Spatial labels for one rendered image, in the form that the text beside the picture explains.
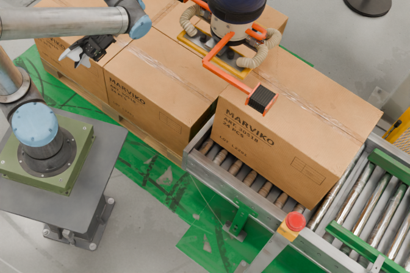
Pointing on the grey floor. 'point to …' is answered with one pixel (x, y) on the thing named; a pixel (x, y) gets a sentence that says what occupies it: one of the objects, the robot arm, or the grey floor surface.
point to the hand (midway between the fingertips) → (65, 63)
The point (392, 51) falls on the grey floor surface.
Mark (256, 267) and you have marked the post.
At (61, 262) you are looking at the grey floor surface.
